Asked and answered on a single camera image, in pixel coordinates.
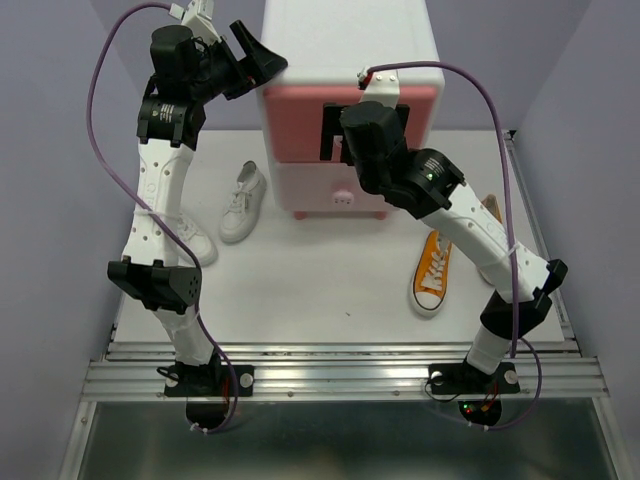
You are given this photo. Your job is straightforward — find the dark pink drawer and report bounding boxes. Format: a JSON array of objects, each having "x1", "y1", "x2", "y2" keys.
[{"x1": 263, "y1": 85, "x2": 439, "y2": 163}]

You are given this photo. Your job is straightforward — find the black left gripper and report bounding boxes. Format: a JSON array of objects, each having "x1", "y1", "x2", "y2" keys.
[{"x1": 188, "y1": 21, "x2": 286, "y2": 104}]

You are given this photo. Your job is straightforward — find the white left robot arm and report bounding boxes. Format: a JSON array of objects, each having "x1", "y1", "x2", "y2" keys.
[{"x1": 107, "y1": 20, "x2": 288, "y2": 394}]

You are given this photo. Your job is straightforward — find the aluminium rail frame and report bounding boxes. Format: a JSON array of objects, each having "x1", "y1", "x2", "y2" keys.
[{"x1": 59, "y1": 130, "x2": 639, "y2": 479}]

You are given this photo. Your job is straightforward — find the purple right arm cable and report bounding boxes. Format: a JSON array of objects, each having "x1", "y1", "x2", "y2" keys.
[{"x1": 367, "y1": 60, "x2": 544, "y2": 433}]

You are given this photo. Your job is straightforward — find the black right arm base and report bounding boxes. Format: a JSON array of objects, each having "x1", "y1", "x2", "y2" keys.
[{"x1": 424, "y1": 361, "x2": 521, "y2": 430}]

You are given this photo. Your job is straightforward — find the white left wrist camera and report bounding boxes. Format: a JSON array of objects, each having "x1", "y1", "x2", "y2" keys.
[{"x1": 169, "y1": 0, "x2": 221, "y2": 44}]

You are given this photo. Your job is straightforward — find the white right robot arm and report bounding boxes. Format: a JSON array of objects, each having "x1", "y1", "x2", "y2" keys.
[{"x1": 320, "y1": 101, "x2": 568, "y2": 390}]

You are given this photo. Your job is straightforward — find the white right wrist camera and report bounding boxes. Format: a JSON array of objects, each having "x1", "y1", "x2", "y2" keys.
[{"x1": 357, "y1": 68, "x2": 400, "y2": 108}]

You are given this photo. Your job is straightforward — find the pink bunny lower knob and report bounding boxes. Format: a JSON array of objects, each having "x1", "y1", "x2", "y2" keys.
[{"x1": 332, "y1": 189, "x2": 355, "y2": 208}]

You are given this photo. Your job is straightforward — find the white shoe cabinet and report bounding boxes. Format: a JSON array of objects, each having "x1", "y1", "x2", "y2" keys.
[{"x1": 257, "y1": 1, "x2": 445, "y2": 220}]

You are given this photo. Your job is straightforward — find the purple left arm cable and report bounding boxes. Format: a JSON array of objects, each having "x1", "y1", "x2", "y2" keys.
[{"x1": 87, "y1": 2, "x2": 238, "y2": 435}]

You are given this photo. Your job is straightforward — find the white sneaker near cabinet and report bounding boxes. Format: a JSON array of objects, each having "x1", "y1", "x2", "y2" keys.
[{"x1": 219, "y1": 161, "x2": 267, "y2": 244}]

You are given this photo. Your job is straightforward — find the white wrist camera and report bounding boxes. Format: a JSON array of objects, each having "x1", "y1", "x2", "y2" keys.
[
  {"x1": 357, "y1": 68, "x2": 400, "y2": 108},
  {"x1": 169, "y1": 0, "x2": 221, "y2": 44}
]

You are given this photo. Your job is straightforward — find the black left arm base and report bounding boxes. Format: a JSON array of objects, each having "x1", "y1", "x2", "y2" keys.
[{"x1": 156, "y1": 362, "x2": 255, "y2": 435}]

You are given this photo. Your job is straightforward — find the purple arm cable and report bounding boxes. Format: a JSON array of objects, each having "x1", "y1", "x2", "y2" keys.
[
  {"x1": 87, "y1": 2, "x2": 238, "y2": 435},
  {"x1": 367, "y1": 60, "x2": 544, "y2": 433}
]

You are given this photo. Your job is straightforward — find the white sneaker near arm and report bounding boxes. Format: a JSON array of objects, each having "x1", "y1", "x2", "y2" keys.
[{"x1": 174, "y1": 211, "x2": 218, "y2": 267}]

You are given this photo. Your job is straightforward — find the orange sneaker one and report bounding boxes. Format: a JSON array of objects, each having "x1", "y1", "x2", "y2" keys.
[
  {"x1": 409, "y1": 230, "x2": 453, "y2": 318},
  {"x1": 477, "y1": 193, "x2": 506, "y2": 286}
]

